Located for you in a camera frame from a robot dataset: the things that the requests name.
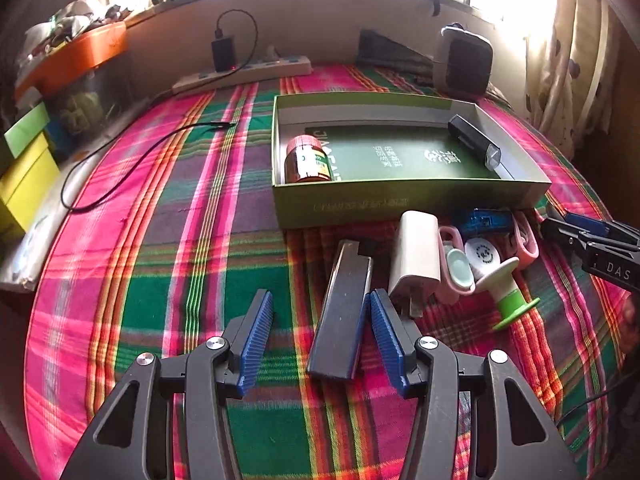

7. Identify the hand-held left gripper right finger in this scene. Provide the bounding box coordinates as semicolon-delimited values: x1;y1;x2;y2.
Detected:
369;289;581;480

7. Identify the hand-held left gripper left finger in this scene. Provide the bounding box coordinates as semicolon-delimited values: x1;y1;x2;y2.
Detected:
60;289;274;480

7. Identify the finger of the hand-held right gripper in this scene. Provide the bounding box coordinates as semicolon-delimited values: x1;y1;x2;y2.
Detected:
564;211;640;247
541;216;596;253

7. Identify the black and silver lighter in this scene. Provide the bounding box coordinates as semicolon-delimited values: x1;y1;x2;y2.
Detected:
306;238;377;381

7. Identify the pink plastic clip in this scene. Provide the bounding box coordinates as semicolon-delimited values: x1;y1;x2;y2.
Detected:
437;225;476;306

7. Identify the white plug adapter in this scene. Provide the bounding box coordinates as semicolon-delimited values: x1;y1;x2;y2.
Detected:
387;210;442;318

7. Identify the white and green spool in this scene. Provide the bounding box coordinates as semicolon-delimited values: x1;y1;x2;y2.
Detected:
475;257;542;332

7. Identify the green cardboard box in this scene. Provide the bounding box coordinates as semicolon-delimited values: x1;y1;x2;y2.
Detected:
271;92;552;231

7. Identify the plaid blanket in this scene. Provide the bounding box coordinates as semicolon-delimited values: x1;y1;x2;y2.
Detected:
25;62;636;480

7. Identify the black flashlight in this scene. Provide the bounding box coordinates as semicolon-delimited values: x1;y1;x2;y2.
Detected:
446;114;516;181

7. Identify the patterned cream curtain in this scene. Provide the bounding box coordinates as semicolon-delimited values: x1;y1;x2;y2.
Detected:
525;0;626;161

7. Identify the brown pill bottle red cap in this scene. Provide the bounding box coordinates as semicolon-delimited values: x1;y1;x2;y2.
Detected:
284;135;335;184

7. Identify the grey space heater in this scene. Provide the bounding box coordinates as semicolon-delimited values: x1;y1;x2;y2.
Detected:
432;24;495;98

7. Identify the white plastic bag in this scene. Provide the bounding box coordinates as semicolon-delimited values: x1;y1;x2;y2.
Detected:
0;210;66;291

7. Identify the white power strip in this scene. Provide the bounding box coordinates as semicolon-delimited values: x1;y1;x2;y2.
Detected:
172;55;313;96

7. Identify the yellow box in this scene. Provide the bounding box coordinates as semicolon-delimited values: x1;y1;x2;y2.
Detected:
0;135;61;233

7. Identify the black charger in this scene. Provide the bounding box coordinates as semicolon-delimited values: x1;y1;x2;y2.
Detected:
211;37;236;73

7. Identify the clear plastic container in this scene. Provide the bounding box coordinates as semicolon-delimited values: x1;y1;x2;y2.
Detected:
47;67;136;136

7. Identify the pile of assorted packets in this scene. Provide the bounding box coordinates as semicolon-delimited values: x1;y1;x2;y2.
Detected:
17;0;126;61

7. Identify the black charging cable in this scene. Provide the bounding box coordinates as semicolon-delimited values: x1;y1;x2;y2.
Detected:
61;9;258;212

